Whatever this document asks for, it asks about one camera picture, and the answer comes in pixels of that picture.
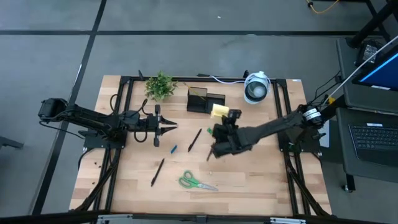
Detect white rod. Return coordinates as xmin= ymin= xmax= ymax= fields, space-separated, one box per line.
xmin=323 ymin=35 xmax=398 ymax=105

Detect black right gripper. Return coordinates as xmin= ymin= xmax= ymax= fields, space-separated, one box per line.
xmin=206 ymin=108 xmax=253 ymax=162

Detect black aluminium table frame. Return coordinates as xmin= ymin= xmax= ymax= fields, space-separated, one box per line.
xmin=70 ymin=74 xmax=332 ymax=218

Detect black stand leg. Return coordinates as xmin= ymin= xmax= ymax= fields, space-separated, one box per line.
xmin=346 ymin=0 xmax=398 ymax=49

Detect green plant in white pot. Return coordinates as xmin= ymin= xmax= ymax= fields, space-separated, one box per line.
xmin=144 ymin=70 xmax=178 ymax=102

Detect green handled scissors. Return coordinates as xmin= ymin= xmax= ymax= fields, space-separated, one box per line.
xmin=178 ymin=170 xmax=219 ymax=192

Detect monitor with blue screen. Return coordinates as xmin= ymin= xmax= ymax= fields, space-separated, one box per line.
xmin=353 ymin=46 xmax=398 ymax=91

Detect white round desk lamp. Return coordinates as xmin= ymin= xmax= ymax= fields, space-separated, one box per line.
xmin=243 ymin=70 xmax=271 ymax=105

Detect yellow sticky note pad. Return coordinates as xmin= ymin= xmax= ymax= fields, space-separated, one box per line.
xmin=210 ymin=104 xmax=230 ymax=119

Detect black frame bar with brackets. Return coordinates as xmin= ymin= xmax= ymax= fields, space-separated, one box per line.
xmin=0 ymin=210 xmax=398 ymax=224

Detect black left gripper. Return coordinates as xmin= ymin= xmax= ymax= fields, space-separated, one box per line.
xmin=146 ymin=104 xmax=178 ymax=147

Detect white lamp cable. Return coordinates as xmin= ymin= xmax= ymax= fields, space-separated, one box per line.
xmin=208 ymin=74 xmax=246 ymax=85

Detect black pen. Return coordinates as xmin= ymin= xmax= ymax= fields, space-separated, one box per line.
xmin=187 ymin=128 xmax=203 ymax=152
xmin=150 ymin=157 xmax=165 ymax=187

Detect black power adapter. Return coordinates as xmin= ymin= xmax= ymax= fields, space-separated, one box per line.
xmin=356 ymin=40 xmax=383 ymax=66

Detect yellow cable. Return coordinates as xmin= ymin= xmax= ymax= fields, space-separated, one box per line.
xmin=306 ymin=0 xmax=340 ymax=15

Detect black mesh desk organizer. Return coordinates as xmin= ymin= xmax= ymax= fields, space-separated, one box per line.
xmin=186 ymin=86 xmax=226 ymax=114

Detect black laptop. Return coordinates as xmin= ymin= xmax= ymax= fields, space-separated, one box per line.
xmin=348 ymin=123 xmax=398 ymax=167

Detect yellow pencil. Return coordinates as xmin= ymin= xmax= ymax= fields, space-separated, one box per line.
xmin=182 ymin=82 xmax=206 ymax=101

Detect open laptop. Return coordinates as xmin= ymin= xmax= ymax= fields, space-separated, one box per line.
xmin=335 ymin=37 xmax=398 ymax=192

